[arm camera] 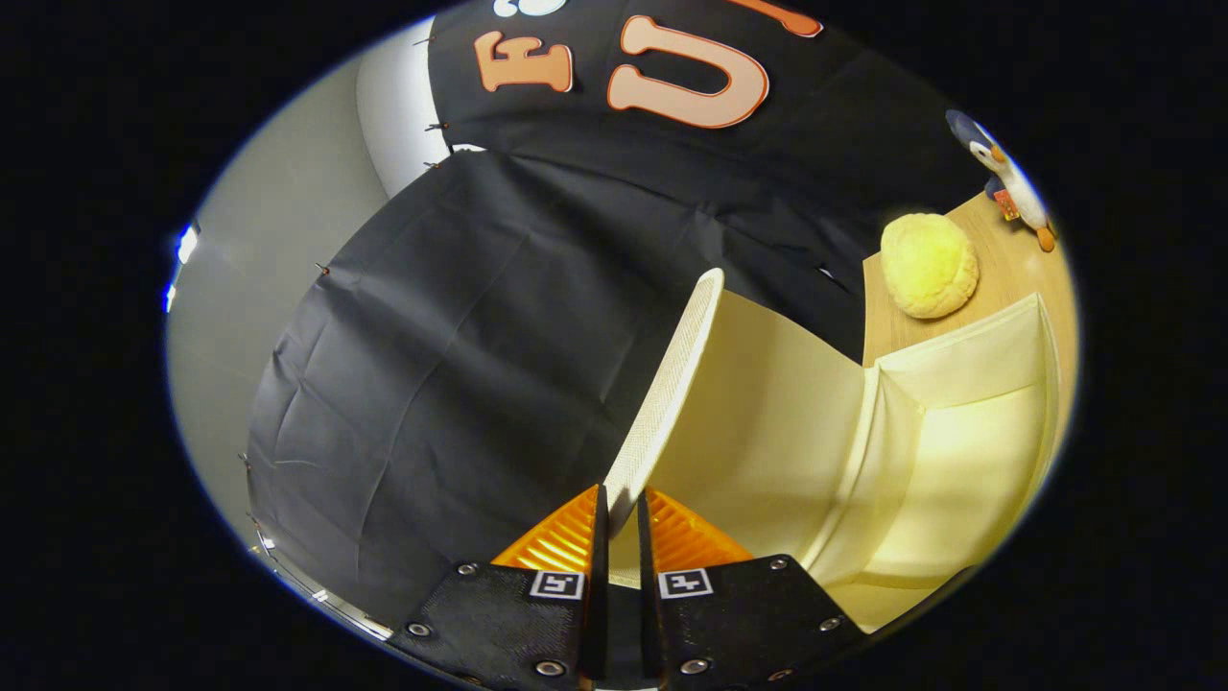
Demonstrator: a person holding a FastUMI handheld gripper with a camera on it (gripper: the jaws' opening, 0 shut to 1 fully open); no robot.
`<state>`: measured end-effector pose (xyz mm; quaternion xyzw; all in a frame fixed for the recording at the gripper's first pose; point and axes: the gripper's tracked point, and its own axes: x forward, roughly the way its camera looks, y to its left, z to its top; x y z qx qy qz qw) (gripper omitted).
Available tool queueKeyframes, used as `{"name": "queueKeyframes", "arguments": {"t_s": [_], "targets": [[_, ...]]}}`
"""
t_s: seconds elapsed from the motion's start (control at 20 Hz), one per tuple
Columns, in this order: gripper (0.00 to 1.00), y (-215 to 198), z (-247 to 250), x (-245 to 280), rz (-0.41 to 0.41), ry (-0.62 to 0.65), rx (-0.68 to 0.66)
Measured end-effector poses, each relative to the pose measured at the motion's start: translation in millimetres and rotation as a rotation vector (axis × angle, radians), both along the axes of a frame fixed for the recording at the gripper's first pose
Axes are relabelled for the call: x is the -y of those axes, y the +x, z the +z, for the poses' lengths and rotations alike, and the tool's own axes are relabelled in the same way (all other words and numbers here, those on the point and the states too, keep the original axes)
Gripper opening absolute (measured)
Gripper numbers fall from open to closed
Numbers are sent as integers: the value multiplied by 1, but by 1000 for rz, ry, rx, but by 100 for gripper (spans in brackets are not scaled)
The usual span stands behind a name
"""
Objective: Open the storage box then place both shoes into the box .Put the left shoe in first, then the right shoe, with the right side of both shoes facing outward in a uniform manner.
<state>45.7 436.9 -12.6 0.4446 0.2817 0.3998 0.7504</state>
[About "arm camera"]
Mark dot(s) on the ceiling light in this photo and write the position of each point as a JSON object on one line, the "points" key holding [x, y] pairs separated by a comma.
{"points": [[186, 245]]}

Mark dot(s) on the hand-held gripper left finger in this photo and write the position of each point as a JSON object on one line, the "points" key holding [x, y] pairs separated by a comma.
{"points": [[598, 614]]}

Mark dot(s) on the penguin plush toy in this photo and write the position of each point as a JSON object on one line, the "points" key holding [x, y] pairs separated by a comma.
{"points": [[1012, 187]]}

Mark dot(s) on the beige fabric storage box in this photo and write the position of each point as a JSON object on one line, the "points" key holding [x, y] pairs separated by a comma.
{"points": [[787, 432]]}

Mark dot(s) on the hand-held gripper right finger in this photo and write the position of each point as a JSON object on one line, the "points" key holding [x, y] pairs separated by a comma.
{"points": [[649, 614]]}

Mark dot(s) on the yellow plush bun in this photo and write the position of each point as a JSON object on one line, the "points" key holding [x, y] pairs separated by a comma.
{"points": [[929, 267]]}

